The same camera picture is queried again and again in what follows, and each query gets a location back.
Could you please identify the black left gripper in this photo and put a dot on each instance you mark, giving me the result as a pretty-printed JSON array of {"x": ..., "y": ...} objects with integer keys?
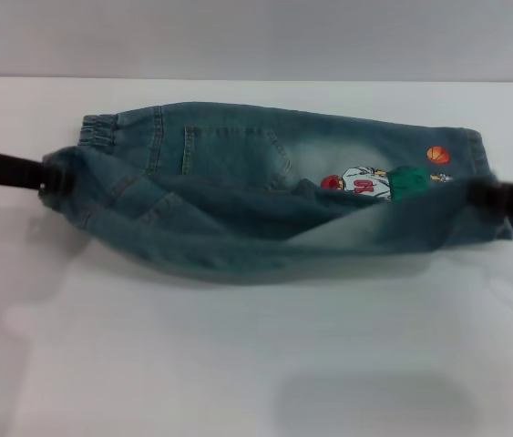
[{"x": 14, "y": 169}]

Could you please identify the blue denim shorts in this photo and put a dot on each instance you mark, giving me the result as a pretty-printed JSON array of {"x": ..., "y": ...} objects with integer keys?
[{"x": 238, "y": 218}]

